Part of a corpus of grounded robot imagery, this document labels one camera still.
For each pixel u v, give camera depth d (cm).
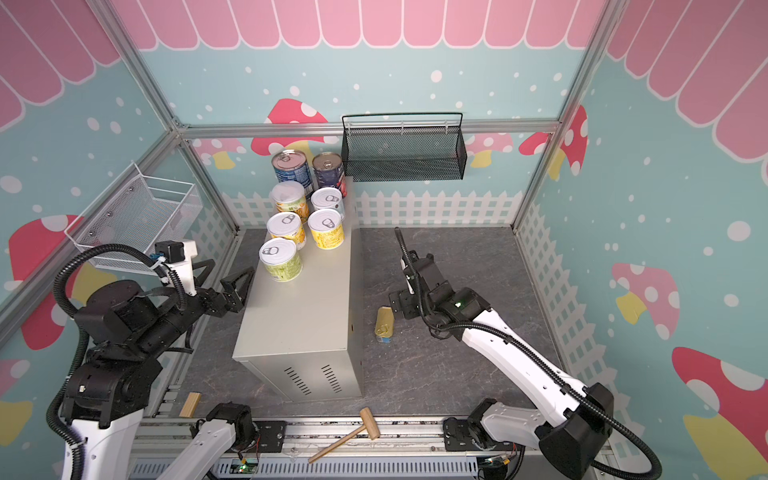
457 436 74
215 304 50
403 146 94
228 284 50
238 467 72
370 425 75
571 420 38
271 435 74
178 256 47
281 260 59
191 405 79
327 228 66
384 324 89
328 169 71
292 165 72
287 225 66
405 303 67
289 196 69
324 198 71
